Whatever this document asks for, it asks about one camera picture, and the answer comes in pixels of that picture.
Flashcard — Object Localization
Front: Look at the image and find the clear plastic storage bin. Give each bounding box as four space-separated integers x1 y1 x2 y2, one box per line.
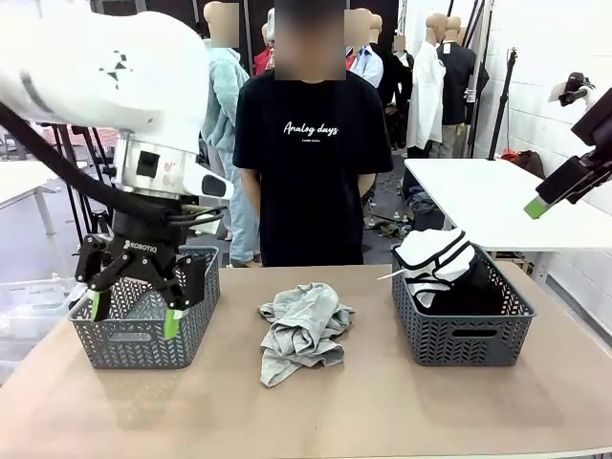
0 275 88 343

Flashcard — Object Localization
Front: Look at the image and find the mannequin in light blue fleece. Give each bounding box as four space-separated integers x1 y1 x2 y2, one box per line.
200 1 262 268

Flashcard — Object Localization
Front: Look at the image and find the dark brown bag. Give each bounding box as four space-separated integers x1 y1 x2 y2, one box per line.
517 149 547 181

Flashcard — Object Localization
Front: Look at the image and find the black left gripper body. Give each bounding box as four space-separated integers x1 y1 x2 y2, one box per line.
110 208 181 288

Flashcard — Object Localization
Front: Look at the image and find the grey woven plastic basket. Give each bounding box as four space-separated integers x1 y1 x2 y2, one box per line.
67 245 222 370
390 242 536 367

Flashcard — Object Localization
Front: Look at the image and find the white table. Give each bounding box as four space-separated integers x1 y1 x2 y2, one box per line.
0 160 66 269
404 157 612 278

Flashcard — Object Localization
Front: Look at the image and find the left arm black cable sleeve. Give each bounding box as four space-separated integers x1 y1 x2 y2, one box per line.
0 102 226 230

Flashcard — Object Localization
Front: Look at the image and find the mannequin in black shirt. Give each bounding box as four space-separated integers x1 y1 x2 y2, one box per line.
437 15 480 159

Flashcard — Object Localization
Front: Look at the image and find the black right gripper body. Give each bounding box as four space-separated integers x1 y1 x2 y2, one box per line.
571 86 612 166

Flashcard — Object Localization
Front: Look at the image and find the grey folded stand pole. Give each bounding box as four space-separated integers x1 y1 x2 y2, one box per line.
466 0 496 159

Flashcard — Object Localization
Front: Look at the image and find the red checked tablecloth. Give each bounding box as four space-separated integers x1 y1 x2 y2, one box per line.
37 122 120 147

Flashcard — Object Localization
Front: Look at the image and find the white garment with black trim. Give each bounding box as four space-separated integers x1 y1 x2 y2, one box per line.
377 228 479 312

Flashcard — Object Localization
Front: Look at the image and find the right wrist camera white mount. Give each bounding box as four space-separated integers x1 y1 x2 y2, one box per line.
548 71 598 107

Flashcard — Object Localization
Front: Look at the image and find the person in black t-shirt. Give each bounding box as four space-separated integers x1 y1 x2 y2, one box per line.
232 0 395 268

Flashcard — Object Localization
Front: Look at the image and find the mannequin in blue white shirt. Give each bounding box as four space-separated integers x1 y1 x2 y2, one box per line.
344 8 384 90

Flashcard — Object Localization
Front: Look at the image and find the black light stand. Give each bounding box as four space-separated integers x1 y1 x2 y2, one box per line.
487 46 520 162

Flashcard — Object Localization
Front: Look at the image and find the grey garment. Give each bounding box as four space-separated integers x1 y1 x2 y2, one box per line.
256 282 358 389

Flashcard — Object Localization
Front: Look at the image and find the person's right forearm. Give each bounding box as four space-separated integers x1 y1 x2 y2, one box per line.
238 166 263 226

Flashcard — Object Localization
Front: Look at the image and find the person's left forearm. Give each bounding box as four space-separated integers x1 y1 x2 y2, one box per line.
357 171 378 198

